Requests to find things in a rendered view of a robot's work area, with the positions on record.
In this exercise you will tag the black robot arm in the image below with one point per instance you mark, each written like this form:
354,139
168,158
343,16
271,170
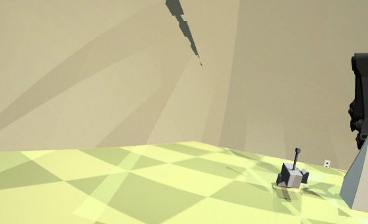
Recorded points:
359,107

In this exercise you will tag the dark grey thin rod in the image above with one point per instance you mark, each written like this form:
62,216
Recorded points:
297,150

